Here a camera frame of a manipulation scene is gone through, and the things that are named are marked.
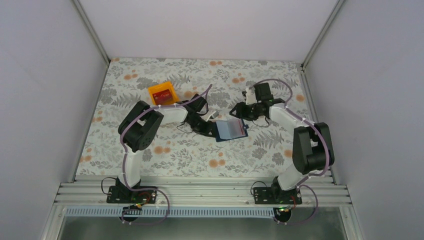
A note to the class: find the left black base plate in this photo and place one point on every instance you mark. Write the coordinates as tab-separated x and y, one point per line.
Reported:
122	195

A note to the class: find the red credit card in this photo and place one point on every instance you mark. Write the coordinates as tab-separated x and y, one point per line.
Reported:
163	97

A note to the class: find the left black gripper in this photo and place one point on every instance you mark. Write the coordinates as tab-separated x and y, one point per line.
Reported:
208	127

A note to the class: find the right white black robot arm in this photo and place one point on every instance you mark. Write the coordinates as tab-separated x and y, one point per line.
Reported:
312	150

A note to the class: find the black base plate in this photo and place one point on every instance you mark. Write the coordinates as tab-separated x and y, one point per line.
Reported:
267	196
122	195

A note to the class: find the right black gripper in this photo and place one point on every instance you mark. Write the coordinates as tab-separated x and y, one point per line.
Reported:
240	107

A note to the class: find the aluminium mounting rail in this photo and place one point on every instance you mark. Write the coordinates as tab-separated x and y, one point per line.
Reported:
202	191

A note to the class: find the blue card holder wallet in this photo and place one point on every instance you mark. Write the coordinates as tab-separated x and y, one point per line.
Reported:
230	129

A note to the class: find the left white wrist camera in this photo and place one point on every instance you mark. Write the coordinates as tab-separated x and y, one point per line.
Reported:
211	115

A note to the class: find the orange plastic bin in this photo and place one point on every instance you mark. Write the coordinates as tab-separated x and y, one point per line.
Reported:
163	86

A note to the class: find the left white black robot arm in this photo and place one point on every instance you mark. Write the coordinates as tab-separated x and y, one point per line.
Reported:
139	128

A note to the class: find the floral patterned table mat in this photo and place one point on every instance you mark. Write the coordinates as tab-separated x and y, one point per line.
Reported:
176	150

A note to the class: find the grey slotted cable duct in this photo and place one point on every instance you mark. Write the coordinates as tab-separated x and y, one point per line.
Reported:
173	212

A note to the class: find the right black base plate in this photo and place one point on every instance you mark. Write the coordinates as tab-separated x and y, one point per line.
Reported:
267	196

